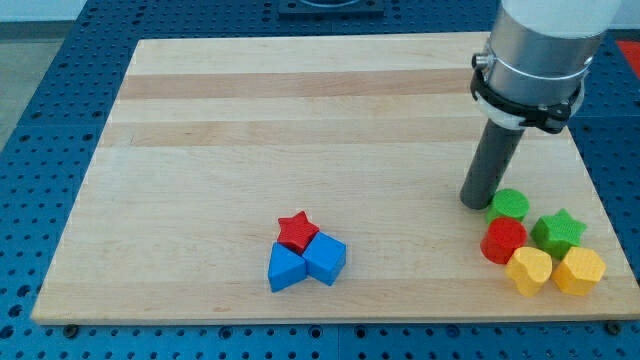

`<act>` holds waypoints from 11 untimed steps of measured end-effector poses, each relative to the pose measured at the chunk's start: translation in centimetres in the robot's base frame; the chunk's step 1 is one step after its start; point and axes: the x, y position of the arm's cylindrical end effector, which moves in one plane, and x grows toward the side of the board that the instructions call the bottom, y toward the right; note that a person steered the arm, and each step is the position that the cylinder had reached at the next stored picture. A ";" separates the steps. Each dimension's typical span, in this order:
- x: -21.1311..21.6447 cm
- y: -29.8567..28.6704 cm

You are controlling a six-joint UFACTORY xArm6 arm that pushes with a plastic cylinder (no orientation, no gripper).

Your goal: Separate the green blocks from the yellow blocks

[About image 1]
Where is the green cylinder block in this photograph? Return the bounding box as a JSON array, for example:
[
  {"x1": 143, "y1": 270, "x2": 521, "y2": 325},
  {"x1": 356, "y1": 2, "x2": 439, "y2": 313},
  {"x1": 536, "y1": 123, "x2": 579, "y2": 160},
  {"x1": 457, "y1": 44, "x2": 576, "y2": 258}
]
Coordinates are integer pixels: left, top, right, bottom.
[{"x1": 485, "y1": 188, "x2": 530, "y2": 223}]

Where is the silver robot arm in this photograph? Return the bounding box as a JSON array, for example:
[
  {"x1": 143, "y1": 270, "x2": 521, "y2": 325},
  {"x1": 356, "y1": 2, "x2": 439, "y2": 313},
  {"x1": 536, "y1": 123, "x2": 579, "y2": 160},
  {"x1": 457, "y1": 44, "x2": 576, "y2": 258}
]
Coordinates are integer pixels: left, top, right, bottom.
[{"x1": 470, "y1": 0, "x2": 621, "y2": 134}]

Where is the red star block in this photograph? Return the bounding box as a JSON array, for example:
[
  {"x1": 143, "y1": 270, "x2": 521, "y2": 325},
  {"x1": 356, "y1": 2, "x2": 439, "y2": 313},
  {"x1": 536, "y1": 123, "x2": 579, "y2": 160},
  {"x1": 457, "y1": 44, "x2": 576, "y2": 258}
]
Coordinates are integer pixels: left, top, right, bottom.
[{"x1": 277, "y1": 211, "x2": 319, "y2": 255}]

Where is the blue cube block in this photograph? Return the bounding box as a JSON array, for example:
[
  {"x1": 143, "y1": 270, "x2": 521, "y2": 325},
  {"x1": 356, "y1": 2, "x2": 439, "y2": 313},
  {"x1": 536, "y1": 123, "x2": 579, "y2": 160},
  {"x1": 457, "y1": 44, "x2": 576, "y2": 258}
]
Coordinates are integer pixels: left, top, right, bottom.
[{"x1": 302, "y1": 232, "x2": 347, "y2": 286}]

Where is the blue triangle block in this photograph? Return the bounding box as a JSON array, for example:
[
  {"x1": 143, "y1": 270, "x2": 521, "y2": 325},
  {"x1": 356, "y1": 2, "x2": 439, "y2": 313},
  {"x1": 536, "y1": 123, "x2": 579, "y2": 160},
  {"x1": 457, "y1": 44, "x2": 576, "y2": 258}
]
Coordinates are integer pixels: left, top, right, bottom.
[{"x1": 267, "y1": 243, "x2": 307, "y2": 292}]

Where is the wooden board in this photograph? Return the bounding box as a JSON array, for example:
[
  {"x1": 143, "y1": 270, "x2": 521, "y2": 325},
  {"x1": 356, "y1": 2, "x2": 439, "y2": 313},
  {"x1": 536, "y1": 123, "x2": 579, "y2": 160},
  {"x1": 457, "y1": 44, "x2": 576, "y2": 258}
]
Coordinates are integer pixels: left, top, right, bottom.
[{"x1": 31, "y1": 32, "x2": 639, "y2": 325}]

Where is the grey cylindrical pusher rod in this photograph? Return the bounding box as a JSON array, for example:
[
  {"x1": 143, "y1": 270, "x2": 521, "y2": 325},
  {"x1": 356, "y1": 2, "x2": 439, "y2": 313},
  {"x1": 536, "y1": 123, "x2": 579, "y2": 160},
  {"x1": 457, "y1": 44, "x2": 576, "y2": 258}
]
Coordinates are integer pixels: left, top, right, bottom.
[{"x1": 459, "y1": 120, "x2": 524, "y2": 210}]

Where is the red cylinder block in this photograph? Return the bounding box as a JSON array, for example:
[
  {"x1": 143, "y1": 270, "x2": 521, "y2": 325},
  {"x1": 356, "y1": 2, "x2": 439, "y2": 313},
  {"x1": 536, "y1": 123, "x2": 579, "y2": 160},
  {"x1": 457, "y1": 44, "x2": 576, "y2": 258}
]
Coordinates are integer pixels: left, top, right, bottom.
[{"x1": 480, "y1": 217, "x2": 527, "y2": 264}]

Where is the yellow heart block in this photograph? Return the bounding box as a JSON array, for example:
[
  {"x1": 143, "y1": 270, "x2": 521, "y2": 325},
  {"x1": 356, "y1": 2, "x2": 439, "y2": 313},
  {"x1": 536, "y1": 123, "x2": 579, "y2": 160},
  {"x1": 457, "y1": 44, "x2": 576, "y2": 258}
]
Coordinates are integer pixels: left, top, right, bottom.
[{"x1": 505, "y1": 247, "x2": 553, "y2": 297}]

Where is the green star block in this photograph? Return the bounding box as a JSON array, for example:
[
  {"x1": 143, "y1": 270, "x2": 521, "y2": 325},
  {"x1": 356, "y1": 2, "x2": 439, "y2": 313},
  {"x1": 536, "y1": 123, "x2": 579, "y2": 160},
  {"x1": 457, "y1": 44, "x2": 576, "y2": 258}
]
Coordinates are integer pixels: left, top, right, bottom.
[{"x1": 530, "y1": 208, "x2": 587, "y2": 260}]

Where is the yellow pentagon block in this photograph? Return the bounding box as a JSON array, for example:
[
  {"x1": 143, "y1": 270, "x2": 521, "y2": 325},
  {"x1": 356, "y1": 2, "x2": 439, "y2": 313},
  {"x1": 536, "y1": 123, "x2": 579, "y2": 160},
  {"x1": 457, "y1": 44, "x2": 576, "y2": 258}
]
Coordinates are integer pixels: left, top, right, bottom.
[{"x1": 551, "y1": 247, "x2": 607, "y2": 296}]

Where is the black clamp ring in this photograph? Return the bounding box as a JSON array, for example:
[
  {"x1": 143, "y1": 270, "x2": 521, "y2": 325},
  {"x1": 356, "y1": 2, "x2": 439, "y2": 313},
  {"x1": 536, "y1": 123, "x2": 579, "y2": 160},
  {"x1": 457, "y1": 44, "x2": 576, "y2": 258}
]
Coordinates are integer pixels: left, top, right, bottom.
[{"x1": 469, "y1": 68, "x2": 584, "y2": 135}]

